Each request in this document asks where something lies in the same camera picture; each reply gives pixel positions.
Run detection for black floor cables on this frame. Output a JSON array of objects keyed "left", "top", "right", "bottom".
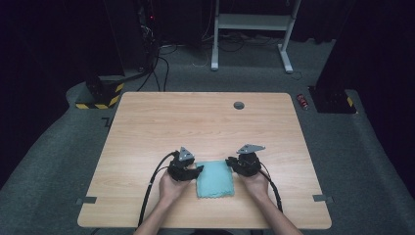
[{"left": 136, "top": 42, "right": 179, "bottom": 93}]

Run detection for person's right hand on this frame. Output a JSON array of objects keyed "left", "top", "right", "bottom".
[{"left": 239, "top": 169, "right": 272, "bottom": 203}]

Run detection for black stand base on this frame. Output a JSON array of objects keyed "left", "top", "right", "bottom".
[{"left": 307, "top": 85, "right": 357, "bottom": 115}]

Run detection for dark equipment rack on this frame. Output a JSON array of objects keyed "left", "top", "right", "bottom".
[{"left": 136, "top": 0, "right": 160, "bottom": 71}]

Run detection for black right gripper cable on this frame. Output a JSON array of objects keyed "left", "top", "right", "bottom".
[{"left": 258, "top": 161, "right": 284, "bottom": 213}]

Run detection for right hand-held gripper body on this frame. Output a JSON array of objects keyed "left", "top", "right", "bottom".
[{"left": 235, "top": 143, "right": 266, "bottom": 178}]

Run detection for yellow-black striped stand base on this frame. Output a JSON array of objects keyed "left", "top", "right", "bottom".
[{"left": 74, "top": 75, "right": 126, "bottom": 111}]

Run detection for red can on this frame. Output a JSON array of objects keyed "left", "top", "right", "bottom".
[{"left": 296, "top": 93, "right": 310, "bottom": 111}]

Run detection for person's left hand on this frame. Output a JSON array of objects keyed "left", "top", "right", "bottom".
[{"left": 158, "top": 163, "right": 198, "bottom": 206}]

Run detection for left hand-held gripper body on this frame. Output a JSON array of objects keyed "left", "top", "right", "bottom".
[{"left": 166, "top": 146, "right": 197, "bottom": 183}]

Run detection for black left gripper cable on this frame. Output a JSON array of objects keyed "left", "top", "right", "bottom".
[{"left": 137, "top": 150, "right": 180, "bottom": 228}]

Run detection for white metal stand frame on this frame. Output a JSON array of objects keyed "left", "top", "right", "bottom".
[{"left": 209, "top": 0, "right": 303, "bottom": 74}]

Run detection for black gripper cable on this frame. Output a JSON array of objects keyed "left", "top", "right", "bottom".
[
  {"left": 137, "top": 150, "right": 180, "bottom": 228},
  {"left": 258, "top": 161, "right": 284, "bottom": 213}
]

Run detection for grey tape strip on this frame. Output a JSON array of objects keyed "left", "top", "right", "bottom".
[
  {"left": 75, "top": 196, "right": 98, "bottom": 206},
  {"left": 312, "top": 194, "right": 335, "bottom": 205}
]

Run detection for teal cloth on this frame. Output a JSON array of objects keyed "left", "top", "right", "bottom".
[{"left": 195, "top": 159, "right": 236, "bottom": 200}]

